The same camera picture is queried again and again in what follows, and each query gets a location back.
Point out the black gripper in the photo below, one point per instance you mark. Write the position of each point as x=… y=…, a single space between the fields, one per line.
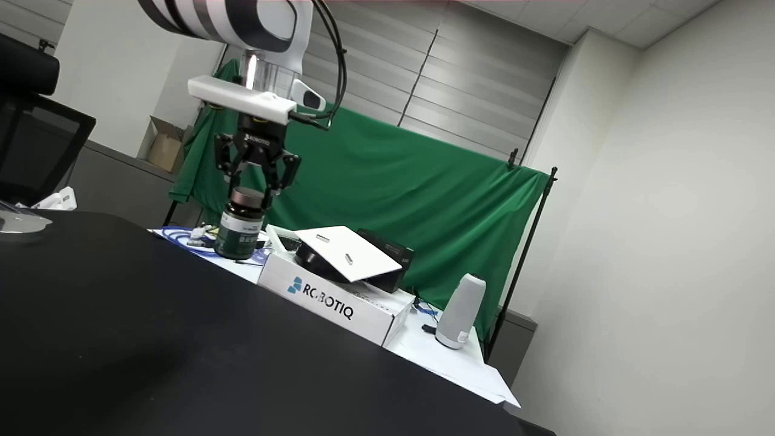
x=258 y=142

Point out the dark green bottle brown cap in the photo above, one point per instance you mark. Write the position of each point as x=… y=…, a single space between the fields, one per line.
x=241 y=230

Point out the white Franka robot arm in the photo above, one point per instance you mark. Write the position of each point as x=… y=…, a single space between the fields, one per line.
x=233 y=21

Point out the brown cardboard box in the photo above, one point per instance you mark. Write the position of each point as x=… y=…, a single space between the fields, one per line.
x=165 y=145

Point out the white card sheet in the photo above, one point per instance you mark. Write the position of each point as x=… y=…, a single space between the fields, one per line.
x=348 y=251

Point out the white Robotiq cardboard box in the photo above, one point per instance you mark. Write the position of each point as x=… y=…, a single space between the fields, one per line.
x=322 y=302

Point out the green cloth backdrop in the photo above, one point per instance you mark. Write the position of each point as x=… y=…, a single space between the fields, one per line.
x=403 y=184

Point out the crumpled white paper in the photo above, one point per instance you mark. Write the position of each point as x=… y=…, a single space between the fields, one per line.
x=61 y=200

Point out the grey window blinds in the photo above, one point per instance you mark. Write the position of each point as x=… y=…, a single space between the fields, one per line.
x=452 y=73

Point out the black computer monitor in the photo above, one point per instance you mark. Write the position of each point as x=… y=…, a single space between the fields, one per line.
x=32 y=145

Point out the grey round stand base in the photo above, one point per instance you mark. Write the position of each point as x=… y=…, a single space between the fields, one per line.
x=21 y=222

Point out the white speaker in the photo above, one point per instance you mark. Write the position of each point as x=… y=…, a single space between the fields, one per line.
x=460 y=311

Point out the black backdrop clamp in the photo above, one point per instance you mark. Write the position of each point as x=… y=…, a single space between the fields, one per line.
x=512 y=159

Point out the black backdrop stand pole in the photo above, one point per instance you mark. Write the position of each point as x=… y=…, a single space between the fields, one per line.
x=524 y=251

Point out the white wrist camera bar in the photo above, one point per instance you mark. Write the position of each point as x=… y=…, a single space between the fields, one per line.
x=237 y=98

